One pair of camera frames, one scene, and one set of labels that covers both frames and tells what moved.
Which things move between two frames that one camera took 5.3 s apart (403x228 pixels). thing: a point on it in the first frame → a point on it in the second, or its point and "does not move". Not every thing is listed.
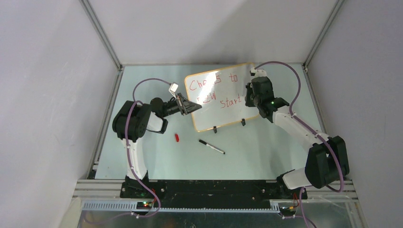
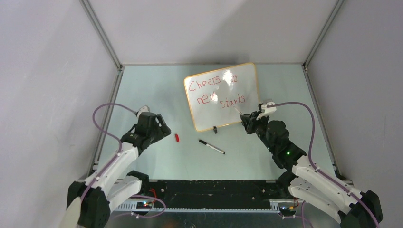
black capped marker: (212, 147) does not move
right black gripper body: (251, 100) → (270, 143)
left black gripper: (187, 107) → (163, 128)
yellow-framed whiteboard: (221, 94) does not move
